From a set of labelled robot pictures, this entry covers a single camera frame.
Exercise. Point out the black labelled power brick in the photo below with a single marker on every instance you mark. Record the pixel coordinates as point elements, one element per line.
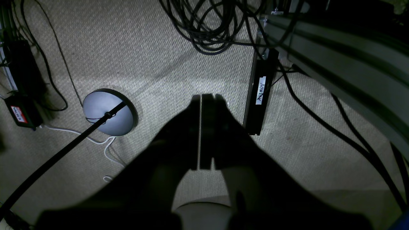
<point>263,74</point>

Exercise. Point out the black box red label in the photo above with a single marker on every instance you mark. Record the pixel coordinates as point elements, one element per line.
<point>23,111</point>

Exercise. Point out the grey aluminium frame beam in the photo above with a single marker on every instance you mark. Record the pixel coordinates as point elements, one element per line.
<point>365,68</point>

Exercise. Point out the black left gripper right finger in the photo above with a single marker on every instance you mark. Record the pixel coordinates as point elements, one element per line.
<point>263,195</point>

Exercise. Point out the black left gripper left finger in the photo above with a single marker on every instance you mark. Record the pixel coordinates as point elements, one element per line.
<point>142,195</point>

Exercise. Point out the black stand pole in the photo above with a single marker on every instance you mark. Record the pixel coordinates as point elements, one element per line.
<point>9,203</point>

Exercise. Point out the black power strip left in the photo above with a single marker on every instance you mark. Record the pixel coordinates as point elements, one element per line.
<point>23,68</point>

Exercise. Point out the grey round stand base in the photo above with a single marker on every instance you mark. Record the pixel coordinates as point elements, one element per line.
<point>123,114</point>

